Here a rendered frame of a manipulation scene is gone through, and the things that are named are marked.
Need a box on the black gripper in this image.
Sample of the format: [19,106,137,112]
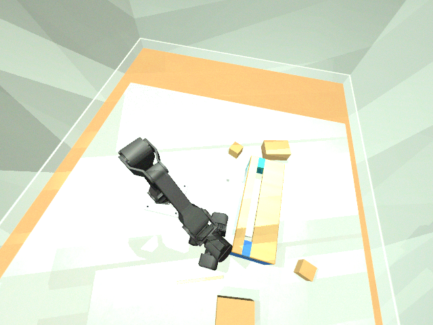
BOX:
[198,212,229,271]

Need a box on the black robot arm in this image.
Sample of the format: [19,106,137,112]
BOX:
[118,137,232,263]

